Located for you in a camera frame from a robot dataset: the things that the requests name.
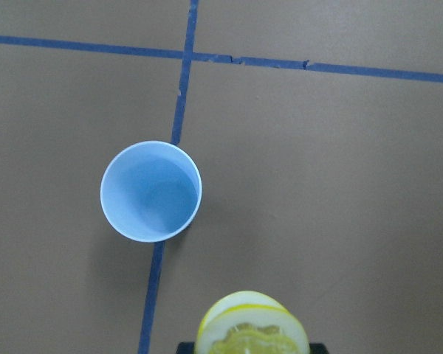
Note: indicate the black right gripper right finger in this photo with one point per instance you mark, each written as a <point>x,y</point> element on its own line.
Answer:
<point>317,348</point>

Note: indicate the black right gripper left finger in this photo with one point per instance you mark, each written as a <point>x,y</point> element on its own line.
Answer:
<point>186,347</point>

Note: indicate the lemon slice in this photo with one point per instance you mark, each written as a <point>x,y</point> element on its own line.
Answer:
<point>250,322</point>

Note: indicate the light blue plastic cup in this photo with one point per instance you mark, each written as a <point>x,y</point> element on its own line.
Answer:
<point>151,191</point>

